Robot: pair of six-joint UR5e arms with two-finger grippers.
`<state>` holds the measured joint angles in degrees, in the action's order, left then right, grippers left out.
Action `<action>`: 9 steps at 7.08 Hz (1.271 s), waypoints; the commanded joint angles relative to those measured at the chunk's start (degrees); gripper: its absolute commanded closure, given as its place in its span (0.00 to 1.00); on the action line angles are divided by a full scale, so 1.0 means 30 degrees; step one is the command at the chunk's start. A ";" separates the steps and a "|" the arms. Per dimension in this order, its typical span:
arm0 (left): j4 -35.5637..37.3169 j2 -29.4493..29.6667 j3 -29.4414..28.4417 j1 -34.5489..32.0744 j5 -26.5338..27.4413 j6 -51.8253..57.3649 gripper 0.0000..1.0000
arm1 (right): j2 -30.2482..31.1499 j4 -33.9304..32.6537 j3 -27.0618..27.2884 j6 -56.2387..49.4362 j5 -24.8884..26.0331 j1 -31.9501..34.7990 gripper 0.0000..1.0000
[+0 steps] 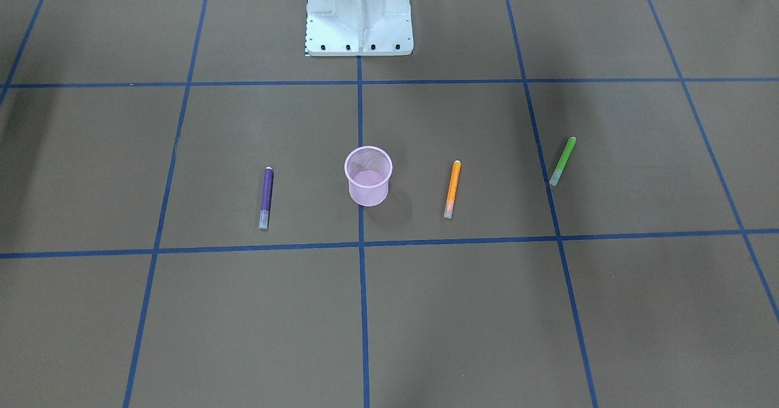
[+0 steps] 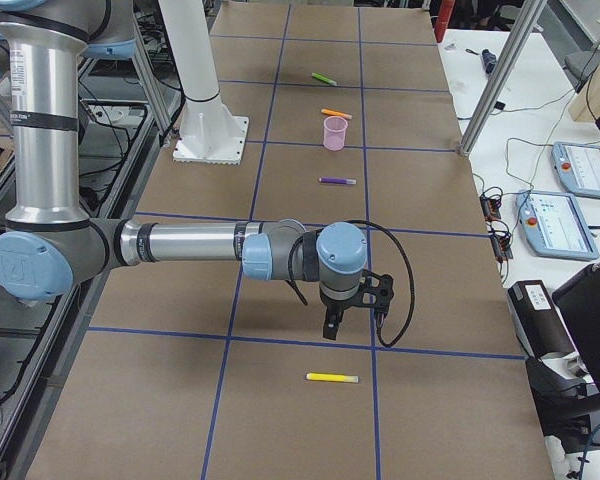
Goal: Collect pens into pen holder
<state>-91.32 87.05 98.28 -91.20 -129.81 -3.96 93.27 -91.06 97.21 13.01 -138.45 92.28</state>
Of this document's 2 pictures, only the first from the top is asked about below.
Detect orange marker pen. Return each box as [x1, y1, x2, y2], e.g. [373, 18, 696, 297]
[443, 160, 462, 219]

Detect purple marker pen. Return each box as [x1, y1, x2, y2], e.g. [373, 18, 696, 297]
[258, 166, 274, 230]

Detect green marker pen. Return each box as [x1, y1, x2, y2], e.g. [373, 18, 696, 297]
[549, 136, 577, 187]

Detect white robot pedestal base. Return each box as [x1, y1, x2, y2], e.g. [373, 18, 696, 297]
[304, 0, 414, 57]

